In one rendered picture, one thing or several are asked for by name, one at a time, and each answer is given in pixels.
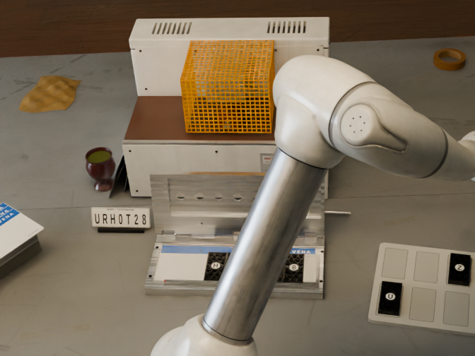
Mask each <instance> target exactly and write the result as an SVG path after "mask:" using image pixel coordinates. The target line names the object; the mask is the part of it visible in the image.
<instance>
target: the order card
mask: <svg viewBox="0 0 475 356"><path fill-rule="evenodd" d="M91 218H92V226H93V227H145V228H150V227H151V224H150V208H108V207H92V208H91Z"/></svg>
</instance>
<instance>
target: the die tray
mask: <svg viewBox="0 0 475 356"><path fill-rule="evenodd" d="M450 253H455V254H466V255H471V261H470V273H469V286H463V285H453V284H448V276H449V267H450ZM382 281H389V282H396V283H402V290H401V302H400V309H399V315H398V316H393V315H386V314H378V307H379V301H380V291H381V286H382ZM368 321H369V322H370V323H373V324H383V325H389V326H399V327H405V328H415V329H421V330H427V331H437V332H443V333H453V334H459V335H464V336H474V337H475V253H474V252H468V251H455V250H449V249H436V248H430V247H418V246H411V245H404V244H392V243H386V242H383V243H381V244H380V248H379V253H378V258H377V265H376V271H375V279H374V283H373V291H372V296H371V301H370V309H369V314H368Z"/></svg>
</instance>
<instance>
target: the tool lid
mask: <svg viewBox="0 0 475 356"><path fill-rule="evenodd" d="M265 174H266V172H156V171H151V172H150V174H149V176H150V183H151V197H152V204H153V218H154V225H155V233H160V234H162V233H163V230H174V231H175V234H192V238H215V237H214V235H232V234H233V232H240V231H241V229H242V226H243V224H244V222H245V219H246V217H247V215H248V213H249V211H250V208H251V206H252V204H253V201H254V198H253V195H254V194H257V192H258V190H259V188H260V185H261V183H262V180H263V178H264V176H265ZM178 193H183V194H184V198H183V199H180V198H178V197H177V194H178ZM197 193H201V194H203V195H204V197H203V198H202V199H198V198H197V197H196V194H197ZM217 193H219V194H222V196H223V198H222V199H217V198H215V194H217ZM234 194H240V195H241V196H242V198H241V199H239V200H237V199H235V198H234ZM304 233H317V236H318V237H324V180H323V182H322V185H321V187H320V188H319V191H318V192H317V195H316V197H315V199H314V202H313V204H312V206H311V208H310V211H309V213H308V214H307V217H306V219H305V222H304V223H303V226H302V228H301V230H300V232H299V234H298V236H304Z"/></svg>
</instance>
